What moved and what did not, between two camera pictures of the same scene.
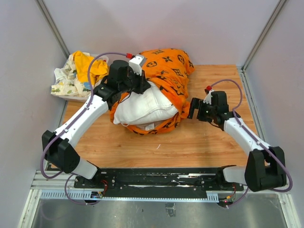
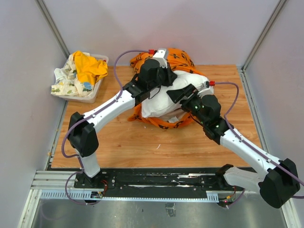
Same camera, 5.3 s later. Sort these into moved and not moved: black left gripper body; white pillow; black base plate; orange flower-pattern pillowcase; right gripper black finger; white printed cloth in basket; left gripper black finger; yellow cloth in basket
Moved: left gripper black finger; right gripper black finger; black left gripper body; orange flower-pattern pillowcase; white pillow
Not moved: black base plate; white printed cloth in basket; yellow cloth in basket
